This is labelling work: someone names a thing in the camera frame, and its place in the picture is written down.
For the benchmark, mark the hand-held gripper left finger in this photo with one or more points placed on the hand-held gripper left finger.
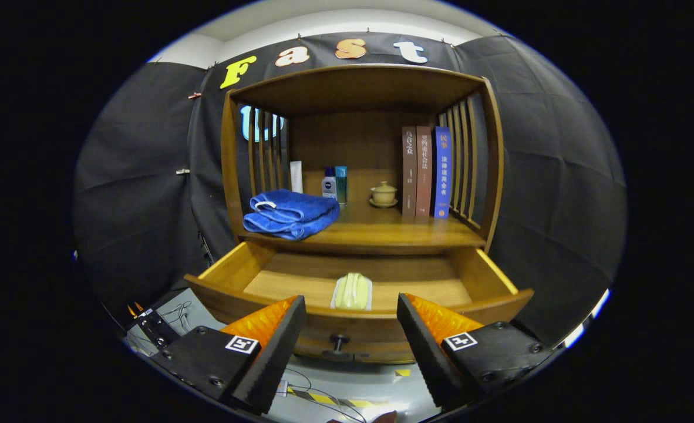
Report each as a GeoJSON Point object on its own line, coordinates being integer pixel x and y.
{"type": "Point", "coordinates": [276, 358]}

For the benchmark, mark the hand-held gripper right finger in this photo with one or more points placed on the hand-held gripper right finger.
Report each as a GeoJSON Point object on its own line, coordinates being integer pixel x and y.
{"type": "Point", "coordinates": [426, 358]}

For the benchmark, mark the wooden drawer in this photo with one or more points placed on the wooden drawer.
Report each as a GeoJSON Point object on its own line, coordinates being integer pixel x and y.
{"type": "Point", "coordinates": [300, 282]}

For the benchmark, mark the brown wooden cabinet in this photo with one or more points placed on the brown wooden cabinet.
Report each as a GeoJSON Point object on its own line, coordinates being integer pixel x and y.
{"type": "Point", "coordinates": [353, 141]}

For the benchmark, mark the yellow black striped tape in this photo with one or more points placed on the yellow black striped tape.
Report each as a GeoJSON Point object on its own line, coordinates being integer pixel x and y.
{"type": "Point", "coordinates": [323, 398]}

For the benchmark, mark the black electronic box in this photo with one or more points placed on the black electronic box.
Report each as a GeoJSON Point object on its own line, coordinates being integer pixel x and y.
{"type": "Point", "coordinates": [156, 329]}

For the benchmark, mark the folded blue towel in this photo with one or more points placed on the folded blue towel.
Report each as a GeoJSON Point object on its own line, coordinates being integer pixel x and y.
{"type": "Point", "coordinates": [294, 214]}

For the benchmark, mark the white sheet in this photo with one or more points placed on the white sheet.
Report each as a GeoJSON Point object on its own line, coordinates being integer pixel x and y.
{"type": "Point", "coordinates": [588, 320]}

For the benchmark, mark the beige lidded teacup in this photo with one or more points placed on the beige lidded teacup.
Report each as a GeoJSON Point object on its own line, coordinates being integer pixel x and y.
{"type": "Point", "coordinates": [384, 194]}

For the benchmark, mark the white bottle blue cap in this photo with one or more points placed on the white bottle blue cap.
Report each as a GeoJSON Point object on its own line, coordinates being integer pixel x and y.
{"type": "Point", "coordinates": [329, 187]}

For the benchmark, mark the white tube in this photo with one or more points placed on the white tube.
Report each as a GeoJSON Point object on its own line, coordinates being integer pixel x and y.
{"type": "Point", "coordinates": [296, 176]}

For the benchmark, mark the teal bottle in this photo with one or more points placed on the teal bottle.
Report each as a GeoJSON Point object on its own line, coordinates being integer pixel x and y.
{"type": "Point", "coordinates": [341, 185]}

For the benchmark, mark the reddish brown book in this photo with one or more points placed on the reddish brown book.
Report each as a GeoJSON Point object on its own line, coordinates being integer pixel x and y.
{"type": "Point", "coordinates": [424, 170]}

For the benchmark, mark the blue book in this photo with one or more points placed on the blue book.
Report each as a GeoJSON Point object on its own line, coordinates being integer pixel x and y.
{"type": "Point", "coordinates": [442, 170]}

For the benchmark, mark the dark brown book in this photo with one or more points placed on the dark brown book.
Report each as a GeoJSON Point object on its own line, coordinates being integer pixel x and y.
{"type": "Point", "coordinates": [409, 170]}

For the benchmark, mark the black backdrop cloth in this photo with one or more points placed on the black backdrop cloth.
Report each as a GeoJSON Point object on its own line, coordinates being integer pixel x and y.
{"type": "Point", "coordinates": [558, 176]}

